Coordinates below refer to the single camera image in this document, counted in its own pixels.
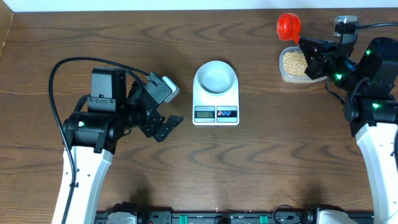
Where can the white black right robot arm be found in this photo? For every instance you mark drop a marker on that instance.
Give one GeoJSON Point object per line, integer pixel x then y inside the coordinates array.
{"type": "Point", "coordinates": [369, 107]}

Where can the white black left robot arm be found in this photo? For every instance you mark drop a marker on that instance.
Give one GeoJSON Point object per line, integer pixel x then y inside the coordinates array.
{"type": "Point", "coordinates": [119, 102]}

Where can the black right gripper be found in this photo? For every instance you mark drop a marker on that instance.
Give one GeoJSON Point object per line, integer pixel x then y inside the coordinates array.
{"type": "Point", "coordinates": [325, 50]}

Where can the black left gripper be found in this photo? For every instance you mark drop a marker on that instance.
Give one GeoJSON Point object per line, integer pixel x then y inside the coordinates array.
{"type": "Point", "coordinates": [155, 118]}

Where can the red measuring scoop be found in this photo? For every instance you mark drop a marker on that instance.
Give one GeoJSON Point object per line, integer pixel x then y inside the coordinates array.
{"type": "Point", "coordinates": [289, 27]}

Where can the clear plastic soybean container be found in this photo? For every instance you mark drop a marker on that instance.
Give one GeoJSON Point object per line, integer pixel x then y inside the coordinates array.
{"type": "Point", "coordinates": [294, 79]}

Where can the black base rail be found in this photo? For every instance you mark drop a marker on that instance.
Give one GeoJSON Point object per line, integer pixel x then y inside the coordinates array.
{"type": "Point", "coordinates": [126, 212]}

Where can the soybeans pile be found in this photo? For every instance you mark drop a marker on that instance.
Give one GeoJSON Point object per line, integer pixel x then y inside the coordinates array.
{"type": "Point", "coordinates": [294, 63]}

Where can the white digital kitchen scale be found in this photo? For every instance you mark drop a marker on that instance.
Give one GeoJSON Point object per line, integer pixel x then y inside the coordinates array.
{"type": "Point", "coordinates": [215, 110]}

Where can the brown cardboard box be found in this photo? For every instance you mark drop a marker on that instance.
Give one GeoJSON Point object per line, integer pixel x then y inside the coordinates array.
{"type": "Point", "coordinates": [6, 18]}

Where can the grey round bowl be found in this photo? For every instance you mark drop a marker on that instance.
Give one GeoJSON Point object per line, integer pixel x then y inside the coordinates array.
{"type": "Point", "coordinates": [216, 77]}

